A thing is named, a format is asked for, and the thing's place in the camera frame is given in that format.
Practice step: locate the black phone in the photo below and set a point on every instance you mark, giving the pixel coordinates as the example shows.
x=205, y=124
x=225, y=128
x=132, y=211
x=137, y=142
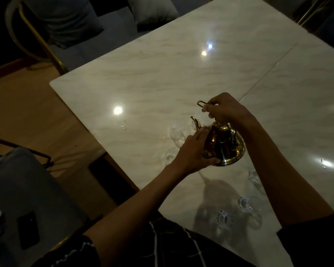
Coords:
x=28, y=230

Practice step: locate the grey chair with gold legs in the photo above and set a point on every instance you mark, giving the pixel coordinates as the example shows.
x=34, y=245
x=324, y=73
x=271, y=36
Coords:
x=278, y=5

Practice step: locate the grey chair black gold frame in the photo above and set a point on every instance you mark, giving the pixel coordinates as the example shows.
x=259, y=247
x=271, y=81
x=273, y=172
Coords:
x=30, y=186

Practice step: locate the gold metal teapot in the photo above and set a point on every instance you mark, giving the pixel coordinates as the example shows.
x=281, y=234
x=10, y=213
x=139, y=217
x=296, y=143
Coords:
x=225, y=147

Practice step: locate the person's left forearm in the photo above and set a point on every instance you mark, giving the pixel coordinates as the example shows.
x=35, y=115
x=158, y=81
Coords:
x=133, y=211

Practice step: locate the person's right hand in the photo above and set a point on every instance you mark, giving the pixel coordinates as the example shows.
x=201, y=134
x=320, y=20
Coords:
x=231, y=111

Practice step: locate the person's left hand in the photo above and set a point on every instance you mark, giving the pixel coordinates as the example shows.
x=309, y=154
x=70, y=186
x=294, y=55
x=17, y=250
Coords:
x=192, y=155

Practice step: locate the large slate blue cushion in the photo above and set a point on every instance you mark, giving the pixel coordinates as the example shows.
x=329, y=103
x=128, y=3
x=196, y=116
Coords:
x=64, y=19

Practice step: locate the white marble table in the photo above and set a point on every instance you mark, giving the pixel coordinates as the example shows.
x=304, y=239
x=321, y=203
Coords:
x=156, y=80

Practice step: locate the dark plaid shirt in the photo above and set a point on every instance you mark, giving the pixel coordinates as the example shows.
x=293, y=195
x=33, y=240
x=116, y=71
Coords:
x=169, y=247

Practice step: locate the person's right forearm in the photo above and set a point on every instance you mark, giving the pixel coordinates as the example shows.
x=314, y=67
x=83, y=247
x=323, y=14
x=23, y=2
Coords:
x=286, y=180

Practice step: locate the grey bench with gold frame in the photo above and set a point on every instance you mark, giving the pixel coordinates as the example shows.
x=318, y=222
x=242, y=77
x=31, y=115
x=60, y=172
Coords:
x=114, y=33

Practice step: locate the grey cushion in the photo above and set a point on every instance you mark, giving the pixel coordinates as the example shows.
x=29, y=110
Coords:
x=153, y=11

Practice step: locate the dark table base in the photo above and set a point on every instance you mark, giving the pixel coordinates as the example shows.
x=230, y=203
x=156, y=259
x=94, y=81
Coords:
x=108, y=177

